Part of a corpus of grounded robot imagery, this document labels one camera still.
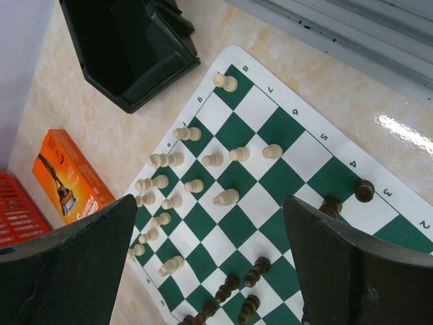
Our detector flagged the black plastic bin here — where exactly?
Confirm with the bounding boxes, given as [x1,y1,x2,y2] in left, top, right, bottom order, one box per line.
[60,0,200,114]

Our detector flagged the red plastic shopping basket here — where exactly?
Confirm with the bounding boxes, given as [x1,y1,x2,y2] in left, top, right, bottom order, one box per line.
[0,172,53,248]

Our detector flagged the orange razor box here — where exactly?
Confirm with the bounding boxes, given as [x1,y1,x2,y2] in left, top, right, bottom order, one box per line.
[32,129,115,224]

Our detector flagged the light king piece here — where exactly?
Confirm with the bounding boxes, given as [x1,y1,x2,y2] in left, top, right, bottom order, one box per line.
[147,152,184,169]

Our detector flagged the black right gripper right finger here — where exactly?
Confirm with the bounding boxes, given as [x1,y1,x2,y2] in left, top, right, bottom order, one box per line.
[282,195,432,324]

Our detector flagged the dark knight piece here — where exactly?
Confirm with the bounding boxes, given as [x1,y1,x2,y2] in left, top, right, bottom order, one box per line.
[237,295,260,324]

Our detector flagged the light queen piece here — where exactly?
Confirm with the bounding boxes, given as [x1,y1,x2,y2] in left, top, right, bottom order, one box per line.
[135,175,168,192]

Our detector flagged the light rook corner piece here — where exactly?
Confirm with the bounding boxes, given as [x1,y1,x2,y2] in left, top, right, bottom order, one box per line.
[135,192,156,207]

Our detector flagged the dark bishop piece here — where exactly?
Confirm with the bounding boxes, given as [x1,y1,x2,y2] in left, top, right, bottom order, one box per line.
[319,196,342,219]

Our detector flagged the light bishop back row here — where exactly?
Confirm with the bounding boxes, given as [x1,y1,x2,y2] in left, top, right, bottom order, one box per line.
[172,127,202,141]

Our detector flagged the green white chess mat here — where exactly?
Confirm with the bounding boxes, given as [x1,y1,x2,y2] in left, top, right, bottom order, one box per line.
[128,45,432,324]

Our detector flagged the light piece bottom edge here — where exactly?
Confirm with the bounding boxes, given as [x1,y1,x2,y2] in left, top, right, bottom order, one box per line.
[212,189,240,206]

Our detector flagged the metal frame rail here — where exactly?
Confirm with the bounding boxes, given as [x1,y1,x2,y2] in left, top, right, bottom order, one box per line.
[239,1,432,106]

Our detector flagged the light pawn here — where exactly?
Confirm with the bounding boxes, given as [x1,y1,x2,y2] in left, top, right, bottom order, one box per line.
[184,179,204,193]
[202,152,223,167]
[161,195,183,210]
[229,147,250,162]
[152,212,171,228]

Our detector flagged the dark rook piece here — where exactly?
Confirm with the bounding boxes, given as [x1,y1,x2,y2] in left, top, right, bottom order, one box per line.
[355,179,375,203]

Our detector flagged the dark king piece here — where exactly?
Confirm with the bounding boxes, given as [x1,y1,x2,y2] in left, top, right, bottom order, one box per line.
[214,274,240,304]

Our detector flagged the dark queen piece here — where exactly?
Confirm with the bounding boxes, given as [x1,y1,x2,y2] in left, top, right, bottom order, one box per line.
[243,257,271,288]

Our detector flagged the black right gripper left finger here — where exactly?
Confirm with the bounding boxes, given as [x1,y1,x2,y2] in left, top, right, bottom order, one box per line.
[1,194,137,324]

